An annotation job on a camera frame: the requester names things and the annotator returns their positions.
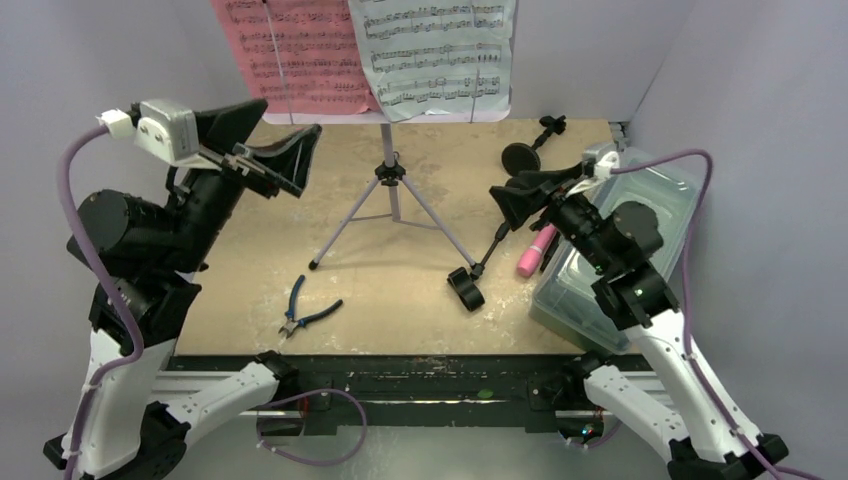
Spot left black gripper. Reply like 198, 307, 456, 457
166, 97, 322, 268

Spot pink toy microphone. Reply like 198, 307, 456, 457
516, 224, 557, 278

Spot pink sheet music page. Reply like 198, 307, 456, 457
211, 1, 379, 115

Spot black microphone stand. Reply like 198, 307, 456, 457
446, 221, 510, 312
501, 115, 567, 177

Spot lilac music stand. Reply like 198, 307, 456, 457
211, 0, 518, 272

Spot white sheet music page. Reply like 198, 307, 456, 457
348, 0, 517, 122

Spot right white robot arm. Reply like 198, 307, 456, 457
489, 168, 789, 479

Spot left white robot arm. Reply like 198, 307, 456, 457
43, 99, 323, 479

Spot black marker pen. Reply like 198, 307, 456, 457
539, 240, 559, 272

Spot clear plastic storage box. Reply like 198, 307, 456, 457
529, 163, 702, 354

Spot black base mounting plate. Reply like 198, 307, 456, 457
152, 354, 672, 435

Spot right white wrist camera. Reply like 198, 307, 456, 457
569, 142, 621, 195

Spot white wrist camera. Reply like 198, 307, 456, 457
569, 142, 621, 195
96, 99, 207, 168

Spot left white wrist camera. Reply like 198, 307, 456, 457
96, 99, 207, 168

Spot blue handled pliers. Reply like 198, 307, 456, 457
278, 274, 344, 340

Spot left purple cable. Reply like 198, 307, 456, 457
56, 124, 369, 480

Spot purple cable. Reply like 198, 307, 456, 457
566, 148, 826, 480
56, 124, 369, 480

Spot aluminium rail frame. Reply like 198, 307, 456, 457
122, 119, 740, 480

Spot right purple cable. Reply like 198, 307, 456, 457
566, 148, 826, 480

